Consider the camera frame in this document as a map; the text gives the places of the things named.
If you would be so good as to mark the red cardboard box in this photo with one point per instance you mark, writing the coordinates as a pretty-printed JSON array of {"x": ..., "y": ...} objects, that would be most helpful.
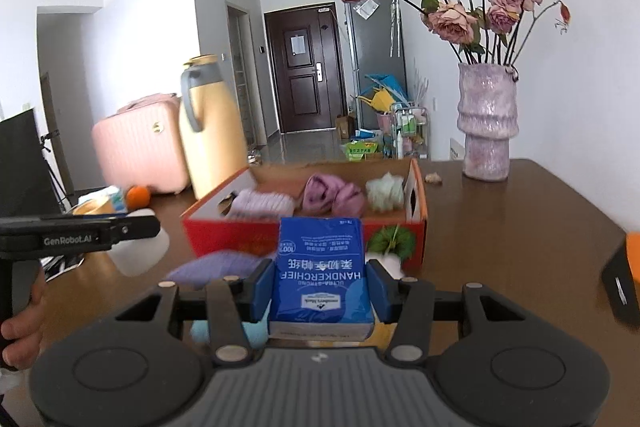
[{"x": 225, "y": 237}]

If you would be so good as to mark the person's left hand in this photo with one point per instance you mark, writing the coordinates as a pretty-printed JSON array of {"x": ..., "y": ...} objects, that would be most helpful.
[{"x": 22, "y": 337}]

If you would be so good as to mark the purple satin bow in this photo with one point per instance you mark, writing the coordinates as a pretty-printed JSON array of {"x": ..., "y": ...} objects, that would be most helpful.
[{"x": 325, "y": 194}]

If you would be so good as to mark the brown paper bag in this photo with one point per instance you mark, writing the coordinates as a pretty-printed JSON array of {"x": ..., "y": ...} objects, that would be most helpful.
[{"x": 345, "y": 127}]

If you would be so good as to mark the blue plastic item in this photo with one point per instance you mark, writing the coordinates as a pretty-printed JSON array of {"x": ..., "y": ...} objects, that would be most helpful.
[{"x": 387, "y": 83}]

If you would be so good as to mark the paper note on refrigerator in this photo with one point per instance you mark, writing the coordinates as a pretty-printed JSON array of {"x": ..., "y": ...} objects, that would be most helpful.
[{"x": 369, "y": 6}]

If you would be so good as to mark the green printed box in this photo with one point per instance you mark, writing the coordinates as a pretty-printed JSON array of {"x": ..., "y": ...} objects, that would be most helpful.
[{"x": 360, "y": 151}]

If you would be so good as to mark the pink hard suitcase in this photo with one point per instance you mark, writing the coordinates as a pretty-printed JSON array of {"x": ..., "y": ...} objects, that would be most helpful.
[{"x": 140, "y": 147}]

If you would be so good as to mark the blue white tissue pack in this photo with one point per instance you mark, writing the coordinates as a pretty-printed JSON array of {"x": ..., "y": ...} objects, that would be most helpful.
[{"x": 116, "y": 199}]

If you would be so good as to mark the pale green bath puff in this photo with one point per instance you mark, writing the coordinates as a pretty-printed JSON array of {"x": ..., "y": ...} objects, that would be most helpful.
[{"x": 385, "y": 192}]

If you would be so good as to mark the paper sheet on door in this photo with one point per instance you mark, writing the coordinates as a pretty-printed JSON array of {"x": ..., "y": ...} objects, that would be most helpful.
[{"x": 295, "y": 43}]

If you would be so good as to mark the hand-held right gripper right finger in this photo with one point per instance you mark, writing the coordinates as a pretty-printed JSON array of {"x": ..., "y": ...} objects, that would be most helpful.
[{"x": 380, "y": 292}]

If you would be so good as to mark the metal trolley rack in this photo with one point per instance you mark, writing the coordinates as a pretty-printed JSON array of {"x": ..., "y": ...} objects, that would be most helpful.
[{"x": 410, "y": 132}]

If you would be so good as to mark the blue handkerchief tissue pack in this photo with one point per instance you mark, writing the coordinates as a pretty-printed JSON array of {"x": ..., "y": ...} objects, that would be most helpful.
[{"x": 320, "y": 277}]

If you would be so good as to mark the black tripod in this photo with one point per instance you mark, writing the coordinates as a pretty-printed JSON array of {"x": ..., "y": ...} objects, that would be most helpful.
[{"x": 55, "y": 167}]

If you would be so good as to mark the purple ceramic vase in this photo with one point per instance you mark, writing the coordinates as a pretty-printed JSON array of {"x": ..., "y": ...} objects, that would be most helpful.
[{"x": 485, "y": 127}]

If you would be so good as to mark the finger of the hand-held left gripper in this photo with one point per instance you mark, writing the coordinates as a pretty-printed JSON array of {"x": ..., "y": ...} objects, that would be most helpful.
[{"x": 137, "y": 228}]

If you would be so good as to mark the dried rose petal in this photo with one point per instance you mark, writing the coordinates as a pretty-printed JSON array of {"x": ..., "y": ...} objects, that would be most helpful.
[{"x": 433, "y": 179}]

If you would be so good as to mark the grey refrigerator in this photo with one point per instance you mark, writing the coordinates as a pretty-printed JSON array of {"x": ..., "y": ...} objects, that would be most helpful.
[{"x": 375, "y": 52}]

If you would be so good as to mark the lavender soft cloth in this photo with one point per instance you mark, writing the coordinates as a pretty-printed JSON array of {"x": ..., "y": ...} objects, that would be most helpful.
[{"x": 220, "y": 267}]

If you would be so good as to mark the yellow thermos jug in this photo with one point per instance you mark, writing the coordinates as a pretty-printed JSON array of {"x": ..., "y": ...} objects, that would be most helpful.
[{"x": 215, "y": 147}]

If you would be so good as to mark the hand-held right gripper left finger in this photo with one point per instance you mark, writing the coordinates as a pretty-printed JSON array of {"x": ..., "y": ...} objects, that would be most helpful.
[{"x": 262, "y": 289}]

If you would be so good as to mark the hanging folded umbrella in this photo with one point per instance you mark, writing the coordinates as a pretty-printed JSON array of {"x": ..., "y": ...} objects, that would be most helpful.
[{"x": 394, "y": 27}]

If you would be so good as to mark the yellow watering can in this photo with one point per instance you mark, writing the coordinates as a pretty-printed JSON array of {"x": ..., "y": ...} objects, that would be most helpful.
[{"x": 382, "y": 99}]

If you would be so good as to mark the white feathery stems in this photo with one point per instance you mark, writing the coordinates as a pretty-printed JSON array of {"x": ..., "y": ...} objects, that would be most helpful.
[{"x": 421, "y": 91}]

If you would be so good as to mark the dark brown door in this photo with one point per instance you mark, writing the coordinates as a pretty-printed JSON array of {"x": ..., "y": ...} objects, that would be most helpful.
[{"x": 305, "y": 97}]

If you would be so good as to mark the lavender terry headband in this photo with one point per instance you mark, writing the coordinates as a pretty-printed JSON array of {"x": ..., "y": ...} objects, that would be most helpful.
[{"x": 265, "y": 204}]

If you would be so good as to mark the orange fruit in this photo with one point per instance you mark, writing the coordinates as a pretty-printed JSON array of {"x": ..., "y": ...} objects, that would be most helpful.
[{"x": 138, "y": 197}]

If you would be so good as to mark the black white paper cards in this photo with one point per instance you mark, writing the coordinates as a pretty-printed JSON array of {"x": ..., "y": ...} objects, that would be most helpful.
[{"x": 65, "y": 264}]

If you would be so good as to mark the white wall heater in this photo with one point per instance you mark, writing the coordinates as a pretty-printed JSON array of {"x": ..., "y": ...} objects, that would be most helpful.
[{"x": 457, "y": 149}]

